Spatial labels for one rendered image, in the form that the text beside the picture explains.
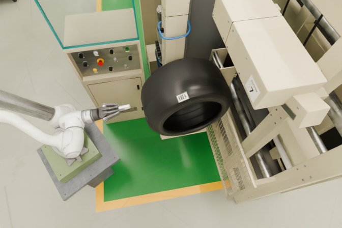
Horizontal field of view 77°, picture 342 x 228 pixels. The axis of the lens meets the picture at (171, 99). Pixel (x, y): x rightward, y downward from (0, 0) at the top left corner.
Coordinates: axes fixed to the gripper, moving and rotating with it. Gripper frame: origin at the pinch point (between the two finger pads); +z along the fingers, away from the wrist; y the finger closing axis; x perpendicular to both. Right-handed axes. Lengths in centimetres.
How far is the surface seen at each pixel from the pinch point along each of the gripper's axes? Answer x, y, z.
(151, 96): -9.8, -2.8, 19.3
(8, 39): 95, 221, -192
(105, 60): 14, 56, -15
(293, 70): -44, -27, 79
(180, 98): -15.8, -12.0, 34.8
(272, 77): -45, -29, 69
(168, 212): 125, -58, 0
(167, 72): -16.6, 6.6, 31.3
